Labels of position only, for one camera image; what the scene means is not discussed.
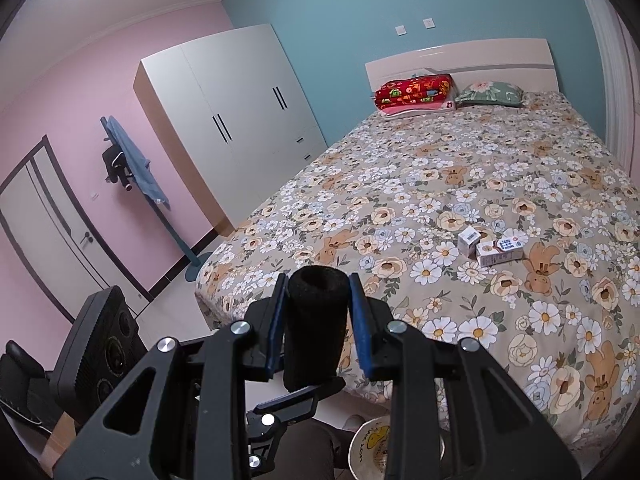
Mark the small white box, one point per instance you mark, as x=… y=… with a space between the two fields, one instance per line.
x=469 y=241

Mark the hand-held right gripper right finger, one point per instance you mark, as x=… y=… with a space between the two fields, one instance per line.
x=361 y=330

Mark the black hanging bag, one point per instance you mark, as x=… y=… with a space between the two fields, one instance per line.
x=112 y=160

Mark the white wardrobe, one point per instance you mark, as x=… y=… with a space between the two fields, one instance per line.
x=225 y=100

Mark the light wooden board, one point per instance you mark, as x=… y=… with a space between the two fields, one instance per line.
x=62 y=440

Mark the white bed headboard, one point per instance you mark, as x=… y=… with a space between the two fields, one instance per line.
x=475 y=57

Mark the black foam tube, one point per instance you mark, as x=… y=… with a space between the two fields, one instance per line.
x=315 y=330

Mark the person's grey trouser leg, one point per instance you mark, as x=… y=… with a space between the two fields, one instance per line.
x=305 y=452

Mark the pink pillow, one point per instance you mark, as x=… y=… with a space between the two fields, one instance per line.
x=442 y=106

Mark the blue coat rack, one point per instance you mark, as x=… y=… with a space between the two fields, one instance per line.
x=175 y=230

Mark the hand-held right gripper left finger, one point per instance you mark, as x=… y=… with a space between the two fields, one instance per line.
x=276 y=330

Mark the white door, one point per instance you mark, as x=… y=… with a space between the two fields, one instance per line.
x=50 y=240

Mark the green floral pillow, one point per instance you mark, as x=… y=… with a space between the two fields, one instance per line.
x=490 y=92

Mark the long white tube box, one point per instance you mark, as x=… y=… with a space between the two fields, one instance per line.
x=500 y=252

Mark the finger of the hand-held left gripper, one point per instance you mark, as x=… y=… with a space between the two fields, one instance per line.
x=295 y=399

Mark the blue hanging cloth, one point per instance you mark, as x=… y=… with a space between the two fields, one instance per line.
x=135 y=160

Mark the floral bed blanket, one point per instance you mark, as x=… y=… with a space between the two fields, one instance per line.
x=450 y=185

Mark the white trash bin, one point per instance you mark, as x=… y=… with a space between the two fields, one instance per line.
x=367 y=447

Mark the black office chair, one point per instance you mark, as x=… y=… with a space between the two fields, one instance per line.
x=90 y=340

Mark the red printed pillow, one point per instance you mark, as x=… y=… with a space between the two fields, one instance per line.
x=415 y=91

